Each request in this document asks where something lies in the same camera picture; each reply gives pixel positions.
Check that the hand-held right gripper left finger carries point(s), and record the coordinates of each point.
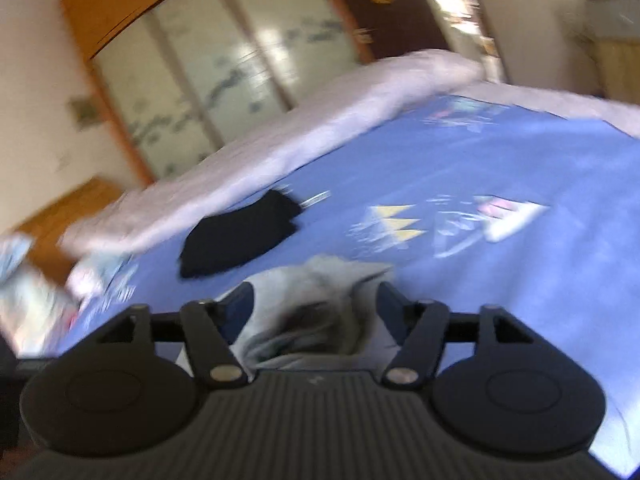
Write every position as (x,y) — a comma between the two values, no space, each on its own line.
(239,310)

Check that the black folded garment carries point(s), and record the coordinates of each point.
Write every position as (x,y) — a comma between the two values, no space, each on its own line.
(240,237)

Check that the white quilt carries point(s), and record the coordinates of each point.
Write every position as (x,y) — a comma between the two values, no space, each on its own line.
(280,150)

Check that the grey sweat pants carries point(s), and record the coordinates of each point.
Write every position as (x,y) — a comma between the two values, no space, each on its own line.
(310,305)

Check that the dark brown door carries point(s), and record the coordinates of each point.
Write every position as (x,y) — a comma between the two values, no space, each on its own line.
(395,5)

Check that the wooden bedside cabinet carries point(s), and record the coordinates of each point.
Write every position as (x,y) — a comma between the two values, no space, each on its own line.
(65,215)

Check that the large floral pillow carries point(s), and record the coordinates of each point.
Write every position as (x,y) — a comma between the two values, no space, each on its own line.
(27,300)

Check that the wardrobe with frosted glass doors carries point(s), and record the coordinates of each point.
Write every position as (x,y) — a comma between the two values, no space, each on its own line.
(200,70)

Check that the blue printed bed sheet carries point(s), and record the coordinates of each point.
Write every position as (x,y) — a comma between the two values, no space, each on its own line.
(525,285)

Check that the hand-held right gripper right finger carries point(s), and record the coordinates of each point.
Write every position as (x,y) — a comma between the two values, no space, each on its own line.
(392,312)

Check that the small white blue pillow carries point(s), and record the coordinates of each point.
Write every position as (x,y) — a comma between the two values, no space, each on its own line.
(100,272)

